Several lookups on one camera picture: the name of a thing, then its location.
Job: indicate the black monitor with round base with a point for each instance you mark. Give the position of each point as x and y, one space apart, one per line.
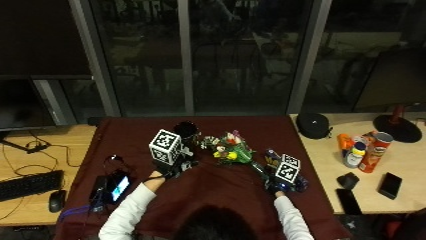
395 83

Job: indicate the person's left hand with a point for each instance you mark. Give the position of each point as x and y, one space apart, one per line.
174 167

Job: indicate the colourful flower bouquet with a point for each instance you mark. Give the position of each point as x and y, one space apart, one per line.
234 150

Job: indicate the blue yellow packet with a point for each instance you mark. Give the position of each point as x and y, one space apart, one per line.
272 158

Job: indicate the orange bottle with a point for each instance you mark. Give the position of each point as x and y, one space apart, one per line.
344 141

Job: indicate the black vase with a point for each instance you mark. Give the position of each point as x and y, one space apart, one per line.
186 130

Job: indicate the dark red tablecloth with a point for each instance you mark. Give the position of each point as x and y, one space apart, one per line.
214 190

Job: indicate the white marker cube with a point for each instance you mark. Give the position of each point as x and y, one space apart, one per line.
288 169
166 146

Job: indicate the white bottle with blue cap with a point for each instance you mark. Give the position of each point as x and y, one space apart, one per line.
355 155

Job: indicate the phone with lit screen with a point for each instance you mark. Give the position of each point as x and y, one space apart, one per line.
121 187

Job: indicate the black computer mouse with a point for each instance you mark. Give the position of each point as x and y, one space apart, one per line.
57 201

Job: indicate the black keyboard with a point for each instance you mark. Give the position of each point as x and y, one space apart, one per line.
29 185

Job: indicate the red chips can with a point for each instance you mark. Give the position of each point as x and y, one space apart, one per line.
375 153

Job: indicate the grey window post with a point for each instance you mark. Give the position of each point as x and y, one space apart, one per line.
95 56
187 56
308 56

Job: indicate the black box device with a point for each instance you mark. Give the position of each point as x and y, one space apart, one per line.
98 195

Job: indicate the black round case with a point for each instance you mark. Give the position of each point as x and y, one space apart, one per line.
314 125

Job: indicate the person's right hand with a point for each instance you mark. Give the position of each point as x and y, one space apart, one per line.
279 185

